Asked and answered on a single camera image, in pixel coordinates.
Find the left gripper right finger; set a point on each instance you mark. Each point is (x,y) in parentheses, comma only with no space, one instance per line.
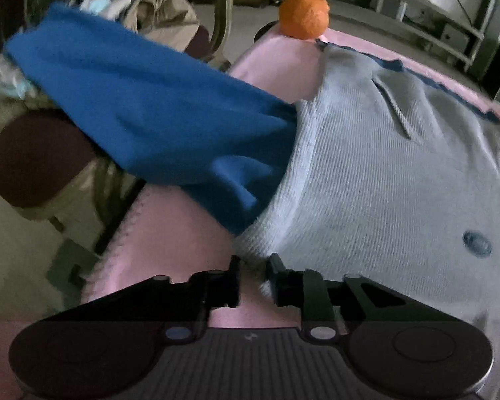
(308,292)

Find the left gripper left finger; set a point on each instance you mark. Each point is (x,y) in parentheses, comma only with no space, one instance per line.
(211,290)

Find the grey and blue sweater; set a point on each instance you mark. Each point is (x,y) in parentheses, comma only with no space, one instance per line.
(382,173)

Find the pile of folded clothes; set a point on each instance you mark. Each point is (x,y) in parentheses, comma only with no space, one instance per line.
(34,64)

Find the pink printed towel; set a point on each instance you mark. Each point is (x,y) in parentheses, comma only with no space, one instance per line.
(165,232)

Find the dark red chair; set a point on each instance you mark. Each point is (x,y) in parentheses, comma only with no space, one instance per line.
(47,164)

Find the orange tangerine fruit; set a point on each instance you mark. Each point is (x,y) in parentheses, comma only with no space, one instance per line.
(304,19)

